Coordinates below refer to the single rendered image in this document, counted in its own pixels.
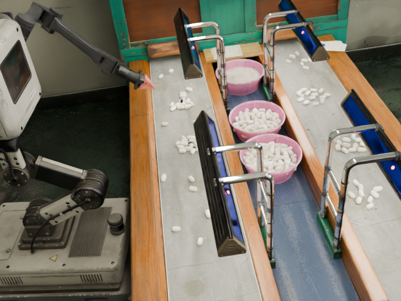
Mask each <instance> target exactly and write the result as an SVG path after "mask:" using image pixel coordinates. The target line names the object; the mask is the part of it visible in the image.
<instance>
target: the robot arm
mask: <svg viewBox="0 0 401 301"><path fill-rule="evenodd" d="M2 14H6V15H7V16H8V17H10V18H11V19H12V20H14V21H15V22H17V23H18V24H19V26H20V28H21V31H22V34H23V37H24V40H25V42H26V41H27V39H28V37H29V35H30V33H31V31H32V29H33V28H34V26H35V23H36V22H38V23H39V24H41V28H43V29H44V30H45V31H47V32H48V33H50V34H54V32H55V31H56V32H58V33H59V34H60V35H62V36H63V37H65V38H66V39H67V40H68V41H70V42H71V43H72V44H73V45H75V46H76V47H78V48H79V49H80V50H82V51H83V52H84V53H85V54H87V55H88V56H89V57H90V58H91V59H92V60H93V62H94V63H96V64H97V66H98V67H99V68H100V69H101V71H102V72H103V73H105V74H106V75H111V76H112V75H113V73H114V71H115V75H117V76H120V77H121V78H123V79H126V80H127V81H129V82H132V83H133V84H134V89H135V90H136V89H155V86H154V85H153V83H152V82H151V80H150V79H149V78H148V77H147V75H146V74H143V75H142V70H141V69H140V70H139V72H138V73H137V72H136V71H134V70H132V69H130V68H128V67H127V63H126V61H125V60H122V59H120V60H119V59H117V58H116V57H113V56H111V55H110V54H107V53H106V52H105V51H102V50H100V49H98V48H97V47H95V46H94V45H93V44H92V43H90V42H89V41H87V40H86V39H85V38H83V37H82V36H80V34H78V33H77V32H75V31H74V30H73V29H72V28H70V27H69V26H68V25H67V24H66V23H65V22H64V21H63V20H62V17H63V14H62V13H61V12H59V11H58V10H56V9H55V8H53V7H50V9H49V8H47V7H44V6H42V5H40V4H38V3H35V2H32V4H31V6H30V8H29V9H28V10H27V11H26V13H24V14H21V13H17V15H16V17H15V19H13V14H12V13H11V12H4V13H2ZM145 82H147V83H149V84H150V85H151V86H148V85H145V84H144V83H145Z"/></svg>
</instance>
